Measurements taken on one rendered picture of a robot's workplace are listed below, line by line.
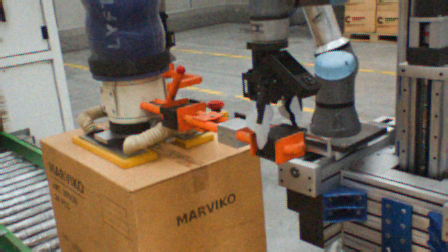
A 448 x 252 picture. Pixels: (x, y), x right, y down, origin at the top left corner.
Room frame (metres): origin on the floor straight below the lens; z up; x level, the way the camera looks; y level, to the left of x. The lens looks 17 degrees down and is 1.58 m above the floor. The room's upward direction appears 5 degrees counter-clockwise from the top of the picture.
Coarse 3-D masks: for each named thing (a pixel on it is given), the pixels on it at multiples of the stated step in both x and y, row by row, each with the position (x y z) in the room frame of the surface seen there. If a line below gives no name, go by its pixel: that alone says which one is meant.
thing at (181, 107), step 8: (160, 104) 1.32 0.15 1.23; (168, 104) 1.33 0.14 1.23; (176, 104) 1.35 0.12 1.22; (184, 104) 1.34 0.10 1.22; (192, 104) 1.34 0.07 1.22; (200, 104) 1.30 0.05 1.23; (160, 112) 1.31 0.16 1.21; (168, 112) 1.28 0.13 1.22; (176, 112) 1.27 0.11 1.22; (184, 112) 1.27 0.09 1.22; (192, 112) 1.28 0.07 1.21; (168, 120) 1.30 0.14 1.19; (176, 120) 1.27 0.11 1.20; (176, 128) 1.26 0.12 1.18; (184, 128) 1.27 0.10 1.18
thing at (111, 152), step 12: (96, 132) 1.50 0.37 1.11; (84, 144) 1.49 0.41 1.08; (96, 144) 1.46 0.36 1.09; (108, 144) 1.44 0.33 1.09; (120, 144) 1.39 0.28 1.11; (108, 156) 1.37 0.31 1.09; (120, 156) 1.34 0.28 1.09; (132, 156) 1.34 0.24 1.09; (144, 156) 1.33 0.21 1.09; (156, 156) 1.35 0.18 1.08
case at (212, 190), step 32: (64, 160) 1.48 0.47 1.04; (96, 160) 1.38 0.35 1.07; (160, 160) 1.34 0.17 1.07; (192, 160) 1.32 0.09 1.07; (224, 160) 1.32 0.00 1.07; (256, 160) 1.38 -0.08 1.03; (64, 192) 1.52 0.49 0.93; (96, 192) 1.32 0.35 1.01; (128, 192) 1.16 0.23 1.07; (160, 192) 1.20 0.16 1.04; (192, 192) 1.25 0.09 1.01; (224, 192) 1.31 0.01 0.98; (256, 192) 1.38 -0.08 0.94; (64, 224) 1.56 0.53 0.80; (96, 224) 1.35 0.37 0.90; (128, 224) 1.18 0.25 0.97; (160, 224) 1.19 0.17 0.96; (192, 224) 1.25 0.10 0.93; (224, 224) 1.30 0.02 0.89; (256, 224) 1.37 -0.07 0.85
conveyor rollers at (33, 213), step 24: (0, 168) 2.85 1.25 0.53; (24, 168) 2.77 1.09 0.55; (0, 192) 2.50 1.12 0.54; (24, 192) 2.48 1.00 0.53; (48, 192) 2.46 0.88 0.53; (0, 216) 2.23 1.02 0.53; (24, 216) 2.20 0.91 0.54; (48, 216) 2.18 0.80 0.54; (24, 240) 1.96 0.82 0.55; (48, 240) 1.99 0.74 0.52
